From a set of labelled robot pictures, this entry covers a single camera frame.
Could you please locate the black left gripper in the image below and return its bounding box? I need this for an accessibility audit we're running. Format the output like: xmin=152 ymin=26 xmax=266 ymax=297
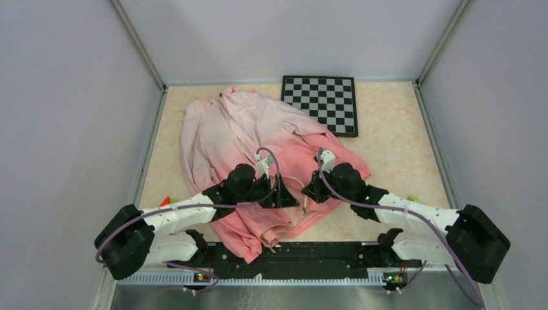
xmin=235 ymin=173 xmax=299 ymax=209

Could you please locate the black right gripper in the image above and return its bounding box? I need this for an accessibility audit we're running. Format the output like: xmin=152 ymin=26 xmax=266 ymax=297
xmin=302 ymin=166 xmax=354 ymax=204

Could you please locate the pink zip-up jacket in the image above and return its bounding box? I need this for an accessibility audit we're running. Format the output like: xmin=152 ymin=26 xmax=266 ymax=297
xmin=180 ymin=88 xmax=371 ymax=263

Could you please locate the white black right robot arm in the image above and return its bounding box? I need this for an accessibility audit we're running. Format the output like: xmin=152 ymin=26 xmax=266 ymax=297
xmin=302 ymin=163 xmax=511 ymax=284

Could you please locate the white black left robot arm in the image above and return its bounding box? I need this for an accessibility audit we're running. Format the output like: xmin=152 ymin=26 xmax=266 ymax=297
xmin=94 ymin=164 xmax=300 ymax=280

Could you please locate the black white checkerboard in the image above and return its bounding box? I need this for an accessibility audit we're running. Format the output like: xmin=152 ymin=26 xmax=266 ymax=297
xmin=281 ymin=75 xmax=359 ymax=138

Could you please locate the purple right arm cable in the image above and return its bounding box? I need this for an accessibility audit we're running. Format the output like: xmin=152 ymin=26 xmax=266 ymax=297
xmin=315 ymin=147 xmax=487 ymax=309

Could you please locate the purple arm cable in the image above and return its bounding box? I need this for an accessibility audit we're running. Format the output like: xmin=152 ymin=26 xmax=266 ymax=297
xmin=94 ymin=147 xmax=284 ymax=296
xmin=315 ymin=147 xmax=487 ymax=309

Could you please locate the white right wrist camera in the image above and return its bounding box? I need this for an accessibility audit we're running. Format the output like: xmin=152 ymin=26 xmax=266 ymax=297
xmin=319 ymin=149 xmax=336 ymax=173

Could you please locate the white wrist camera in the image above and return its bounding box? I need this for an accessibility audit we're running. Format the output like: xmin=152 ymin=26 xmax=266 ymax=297
xmin=255 ymin=154 xmax=274 ymax=179
xmin=319 ymin=149 xmax=336 ymax=173

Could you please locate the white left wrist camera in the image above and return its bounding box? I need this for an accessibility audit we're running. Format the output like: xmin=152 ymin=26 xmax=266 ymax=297
xmin=255 ymin=154 xmax=274 ymax=179

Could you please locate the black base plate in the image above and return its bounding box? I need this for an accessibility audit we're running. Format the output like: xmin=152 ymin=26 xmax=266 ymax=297
xmin=175 ymin=242 xmax=422 ymax=280

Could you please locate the aluminium frame rail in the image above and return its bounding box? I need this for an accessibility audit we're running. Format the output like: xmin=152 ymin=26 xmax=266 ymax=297
xmin=92 ymin=261 xmax=502 ymax=309

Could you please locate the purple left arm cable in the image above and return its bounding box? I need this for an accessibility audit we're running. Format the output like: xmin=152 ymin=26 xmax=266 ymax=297
xmin=94 ymin=147 xmax=284 ymax=296

